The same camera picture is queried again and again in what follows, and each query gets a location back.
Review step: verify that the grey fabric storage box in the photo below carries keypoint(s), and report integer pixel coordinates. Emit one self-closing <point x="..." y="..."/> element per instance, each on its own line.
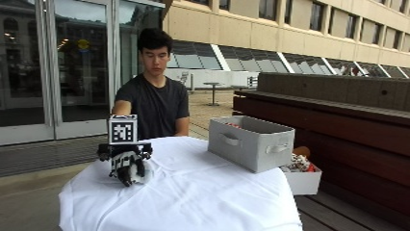
<point x="252" y="147"/>

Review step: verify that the glass door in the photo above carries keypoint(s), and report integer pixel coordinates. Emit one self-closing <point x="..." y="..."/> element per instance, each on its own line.
<point x="82" y="64"/>

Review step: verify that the small white soft object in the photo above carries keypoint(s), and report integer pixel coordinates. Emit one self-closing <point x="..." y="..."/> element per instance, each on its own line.
<point x="142" y="175"/>

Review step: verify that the yellow round sign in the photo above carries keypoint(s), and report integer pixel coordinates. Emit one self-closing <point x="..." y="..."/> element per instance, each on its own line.
<point x="83" y="44"/>

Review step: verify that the the person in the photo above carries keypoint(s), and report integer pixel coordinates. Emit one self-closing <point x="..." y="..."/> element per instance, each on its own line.
<point x="156" y="99"/>

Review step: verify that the white open box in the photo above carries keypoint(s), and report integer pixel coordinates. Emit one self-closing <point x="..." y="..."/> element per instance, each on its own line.
<point x="304" y="183"/>

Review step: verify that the white marker cube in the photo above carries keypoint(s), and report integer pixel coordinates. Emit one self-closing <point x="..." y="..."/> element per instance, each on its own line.
<point x="123" y="129"/>

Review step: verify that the brown soft toy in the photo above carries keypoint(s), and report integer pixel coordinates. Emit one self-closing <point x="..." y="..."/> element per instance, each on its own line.
<point x="303" y="150"/>

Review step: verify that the red item in storage box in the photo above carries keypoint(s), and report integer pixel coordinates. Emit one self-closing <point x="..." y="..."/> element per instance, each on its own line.
<point x="234" y="125"/>

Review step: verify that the white and red soft toy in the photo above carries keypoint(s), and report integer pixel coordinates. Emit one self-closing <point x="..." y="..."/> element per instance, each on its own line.
<point x="300" y="163"/>

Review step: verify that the dark wooden bench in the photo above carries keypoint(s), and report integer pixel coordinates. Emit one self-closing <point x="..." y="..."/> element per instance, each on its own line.
<point x="355" y="134"/>

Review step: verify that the white tablecloth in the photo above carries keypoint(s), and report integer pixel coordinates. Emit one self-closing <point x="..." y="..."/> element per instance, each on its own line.
<point x="188" y="192"/>

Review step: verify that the white outdoor chair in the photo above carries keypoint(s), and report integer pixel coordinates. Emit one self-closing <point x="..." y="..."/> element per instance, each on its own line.
<point x="186" y="78"/>
<point x="252" y="82"/>

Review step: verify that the round outdoor table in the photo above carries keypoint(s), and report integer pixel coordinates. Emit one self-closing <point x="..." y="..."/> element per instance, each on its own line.
<point x="212" y="91"/>

